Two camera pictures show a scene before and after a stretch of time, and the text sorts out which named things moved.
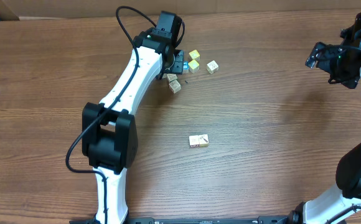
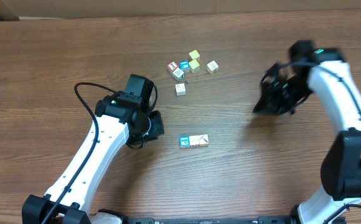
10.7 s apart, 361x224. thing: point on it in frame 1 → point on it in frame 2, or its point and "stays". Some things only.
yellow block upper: x=194 y=54 stays
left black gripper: x=178 y=62 → x=157 y=125
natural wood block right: x=212 y=66 stays
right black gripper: x=333 y=66 → x=274 y=101
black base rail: x=261 y=219 stays
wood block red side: x=175 y=86 → x=180 y=89
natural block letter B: x=194 y=141 stays
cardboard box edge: x=27 y=9 stays
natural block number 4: x=203 y=140 stays
